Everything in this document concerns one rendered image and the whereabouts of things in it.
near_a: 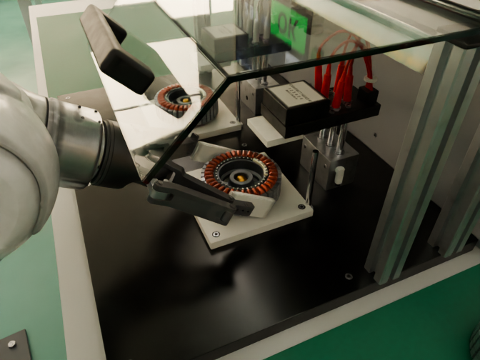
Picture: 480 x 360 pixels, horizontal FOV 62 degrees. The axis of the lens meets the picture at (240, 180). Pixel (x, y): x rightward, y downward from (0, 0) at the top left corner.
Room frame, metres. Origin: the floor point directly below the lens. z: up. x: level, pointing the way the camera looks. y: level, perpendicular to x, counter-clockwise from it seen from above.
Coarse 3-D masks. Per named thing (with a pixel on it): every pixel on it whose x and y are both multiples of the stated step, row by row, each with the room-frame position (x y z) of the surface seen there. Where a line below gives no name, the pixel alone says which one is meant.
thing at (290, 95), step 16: (304, 80) 0.50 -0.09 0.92; (272, 96) 0.46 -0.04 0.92; (288, 96) 0.45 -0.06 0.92; (304, 96) 0.45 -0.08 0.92; (320, 96) 0.45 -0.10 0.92; (352, 96) 0.50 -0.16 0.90; (272, 112) 0.45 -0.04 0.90; (288, 112) 0.42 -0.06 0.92; (304, 112) 0.43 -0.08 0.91; (320, 112) 0.44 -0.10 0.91; (336, 112) 0.46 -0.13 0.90; (352, 112) 0.46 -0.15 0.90; (368, 112) 0.47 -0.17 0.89; (256, 128) 0.44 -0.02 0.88; (272, 128) 0.44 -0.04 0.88; (288, 128) 0.42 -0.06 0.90; (304, 128) 0.43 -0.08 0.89; (320, 128) 0.44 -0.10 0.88; (336, 128) 0.49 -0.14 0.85; (272, 144) 0.42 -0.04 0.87
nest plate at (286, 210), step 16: (288, 192) 0.43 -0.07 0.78; (272, 208) 0.40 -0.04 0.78; (288, 208) 0.40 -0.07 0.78; (304, 208) 0.40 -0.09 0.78; (208, 224) 0.37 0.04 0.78; (240, 224) 0.37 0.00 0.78; (256, 224) 0.37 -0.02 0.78; (272, 224) 0.37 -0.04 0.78; (208, 240) 0.34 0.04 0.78; (224, 240) 0.34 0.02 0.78
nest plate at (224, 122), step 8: (224, 104) 0.69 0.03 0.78; (224, 112) 0.66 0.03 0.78; (216, 120) 0.63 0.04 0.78; (224, 120) 0.63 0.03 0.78; (232, 120) 0.63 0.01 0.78; (200, 128) 0.60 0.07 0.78; (208, 128) 0.60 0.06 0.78; (216, 128) 0.60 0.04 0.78; (224, 128) 0.60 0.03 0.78; (232, 128) 0.61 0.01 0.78; (240, 128) 0.61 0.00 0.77; (200, 136) 0.58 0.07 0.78; (208, 136) 0.59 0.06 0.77
